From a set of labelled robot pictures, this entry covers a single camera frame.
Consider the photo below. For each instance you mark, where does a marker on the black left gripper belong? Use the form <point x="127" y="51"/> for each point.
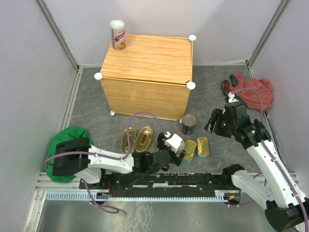
<point x="160" y="144"/>

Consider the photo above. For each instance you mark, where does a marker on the gold rectangular tin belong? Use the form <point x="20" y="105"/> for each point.
<point x="189" y="149"/>
<point x="203" y="150"/>

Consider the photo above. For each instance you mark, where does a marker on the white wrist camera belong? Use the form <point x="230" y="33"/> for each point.
<point x="172" y="141"/>
<point x="231" y="97"/>

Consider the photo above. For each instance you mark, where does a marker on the red cloth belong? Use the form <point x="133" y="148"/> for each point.
<point x="254" y="93"/>

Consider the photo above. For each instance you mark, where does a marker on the red oval tin right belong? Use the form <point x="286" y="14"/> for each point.
<point x="144" y="139"/>

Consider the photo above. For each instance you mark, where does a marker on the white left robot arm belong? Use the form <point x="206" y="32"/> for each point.
<point x="81" y="159"/>

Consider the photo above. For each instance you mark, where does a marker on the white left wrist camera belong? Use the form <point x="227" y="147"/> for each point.
<point x="172" y="141"/>

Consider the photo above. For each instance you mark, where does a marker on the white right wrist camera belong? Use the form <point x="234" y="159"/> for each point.
<point x="231" y="97"/>

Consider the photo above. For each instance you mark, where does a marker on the tall white-lid can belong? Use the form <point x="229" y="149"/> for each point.
<point x="180" y="148"/>
<point x="118" y="34"/>

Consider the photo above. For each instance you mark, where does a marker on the red oval tin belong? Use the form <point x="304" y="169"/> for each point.
<point x="128" y="140"/>
<point x="144" y="139"/>

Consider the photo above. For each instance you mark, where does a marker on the red oval tin left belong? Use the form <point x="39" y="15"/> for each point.
<point x="128" y="140"/>

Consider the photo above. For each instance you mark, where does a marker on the light blue cable duct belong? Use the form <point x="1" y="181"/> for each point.
<point x="216" y="196"/>

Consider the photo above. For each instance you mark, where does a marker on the gold rectangular tin left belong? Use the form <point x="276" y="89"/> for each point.
<point x="189" y="149"/>

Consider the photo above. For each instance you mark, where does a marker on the green cloth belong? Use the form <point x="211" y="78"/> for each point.
<point x="69" y="133"/>

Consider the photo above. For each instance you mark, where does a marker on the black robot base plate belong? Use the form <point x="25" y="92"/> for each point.
<point x="164" y="184"/>

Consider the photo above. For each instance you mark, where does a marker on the wooden cube cabinet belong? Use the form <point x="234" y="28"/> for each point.
<point x="152" y="73"/>

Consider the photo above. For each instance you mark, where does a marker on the gold rectangular tin right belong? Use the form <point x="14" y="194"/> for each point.
<point x="203" y="150"/>

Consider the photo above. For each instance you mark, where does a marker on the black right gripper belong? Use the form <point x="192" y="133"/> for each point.
<point x="217" y="117"/>

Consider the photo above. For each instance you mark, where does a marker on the dark blue round can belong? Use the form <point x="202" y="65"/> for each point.
<point x="188" y="124"/>

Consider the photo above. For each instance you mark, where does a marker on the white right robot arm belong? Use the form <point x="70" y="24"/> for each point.
<point x="285" y="205"/>

